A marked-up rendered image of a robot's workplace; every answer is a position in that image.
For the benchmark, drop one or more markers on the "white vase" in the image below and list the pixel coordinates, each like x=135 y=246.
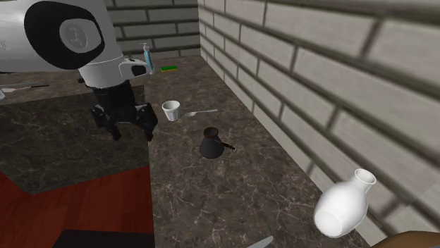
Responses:
x=340 y=206

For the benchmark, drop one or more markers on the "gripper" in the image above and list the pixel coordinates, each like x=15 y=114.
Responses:
x=115 y=99

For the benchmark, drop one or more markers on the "green sponge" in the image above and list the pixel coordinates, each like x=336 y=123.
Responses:
x=169 y=69

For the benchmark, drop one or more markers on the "silver spoon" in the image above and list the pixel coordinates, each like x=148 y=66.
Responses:
x=201 y=112

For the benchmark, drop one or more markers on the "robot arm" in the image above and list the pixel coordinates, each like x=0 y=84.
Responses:
x=20 y=41

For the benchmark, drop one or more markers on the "brown wooden object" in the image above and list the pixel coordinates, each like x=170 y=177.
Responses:
x=412 y=240

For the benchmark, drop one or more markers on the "white cup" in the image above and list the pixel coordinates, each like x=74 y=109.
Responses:
x=171 y=110

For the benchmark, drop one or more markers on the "silver knife blade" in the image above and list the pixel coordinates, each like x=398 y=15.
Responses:
x=263 y=243

